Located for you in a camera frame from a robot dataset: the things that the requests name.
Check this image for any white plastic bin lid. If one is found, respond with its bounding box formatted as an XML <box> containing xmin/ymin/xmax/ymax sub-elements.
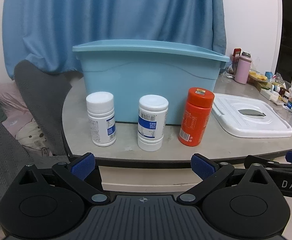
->
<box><xmin>211</xmin><ymin>93</ymin><xmax>292</xmax><ymax>138</ymax></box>

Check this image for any yellow snack bag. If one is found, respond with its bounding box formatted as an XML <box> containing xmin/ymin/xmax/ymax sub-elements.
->
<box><xmin>248</xmin><ymin>69</ymin><xmax>269</xmax><ymax>83</ymax></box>

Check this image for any grey knit blanket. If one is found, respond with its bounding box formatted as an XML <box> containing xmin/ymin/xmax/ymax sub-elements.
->
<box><xmin>0</xmin><ymin>115</ymin><xmax>69</xmax><ymax>232</ymax></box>

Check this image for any grey desktop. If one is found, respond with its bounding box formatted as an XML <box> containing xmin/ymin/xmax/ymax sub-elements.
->
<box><xmin>62</xmin><ymin>72</ymin><xmax>292</xmax><ymax>170</ymax></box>

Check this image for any pink printed bedding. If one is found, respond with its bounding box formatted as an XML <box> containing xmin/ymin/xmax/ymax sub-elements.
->
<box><xmin>0</xmin><ymin>80</ymin><xmax>70</xmax><ymax>157</ymax></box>

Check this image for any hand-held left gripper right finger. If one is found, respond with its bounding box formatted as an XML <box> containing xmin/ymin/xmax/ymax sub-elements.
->
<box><xmin>177</xmin><ymin>153</ymin><xmax>273</xmax><ymax>205</ymax></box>

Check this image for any dark grey blanket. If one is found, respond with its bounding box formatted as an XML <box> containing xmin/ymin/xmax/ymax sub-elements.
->
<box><xmin>14</xmin><ymin>60</ymin><xmax>73</xmax><ymax>155</ymax></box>

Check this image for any orange pill bottle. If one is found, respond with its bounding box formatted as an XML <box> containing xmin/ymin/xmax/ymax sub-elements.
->
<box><xmin>178</xmin><ymin>87</ymin><xmax>215</xmax><ymax>146</ymax></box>

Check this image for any pink thermos bottle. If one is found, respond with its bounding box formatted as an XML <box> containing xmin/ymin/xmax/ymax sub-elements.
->
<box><xmin>234</xmin><ymin>52</ymin><xmax>251</xmax><ymax>84</ymax></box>

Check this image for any light blue plastic storage bin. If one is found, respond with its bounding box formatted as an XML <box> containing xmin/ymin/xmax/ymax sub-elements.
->
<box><xmin>72</xmin><ymin>39</ymin><xmax>230</xmax><ymax>126</ymax></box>

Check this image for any white flat box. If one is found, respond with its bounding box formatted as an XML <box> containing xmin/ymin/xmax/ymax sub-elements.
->
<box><xmin>260</xmin><ymin>87</ymin><xmax>286</xmax><ymax>105</ymax></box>

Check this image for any white pill bottle blue label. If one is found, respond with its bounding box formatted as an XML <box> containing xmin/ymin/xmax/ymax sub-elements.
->
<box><xmin>138</xmin><ymin>94</ymin><xmax>169</xmax><ymax>152</ymax></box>
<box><xmin>86</xmin><ymin>92</ymin><xmax>117</xmax><ymax>147</ymax></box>

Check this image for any blue curtain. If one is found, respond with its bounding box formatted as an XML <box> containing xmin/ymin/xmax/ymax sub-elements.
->
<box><xmin>2</xmin><ymin>0</ymin><xmax>227</xmax><ymax>80</ymax></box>

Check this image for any red box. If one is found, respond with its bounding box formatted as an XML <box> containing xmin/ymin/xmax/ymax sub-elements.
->
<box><xmin>233</xmin><ymin>48</ymin><xmax>243</xmax><ymax>64</ymax></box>

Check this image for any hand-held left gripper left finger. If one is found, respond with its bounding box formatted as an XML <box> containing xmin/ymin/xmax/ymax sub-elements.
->
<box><xmin>17</xmin><ymin>152</ymin><xmax>111</xmax><ymax>205</ymax></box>

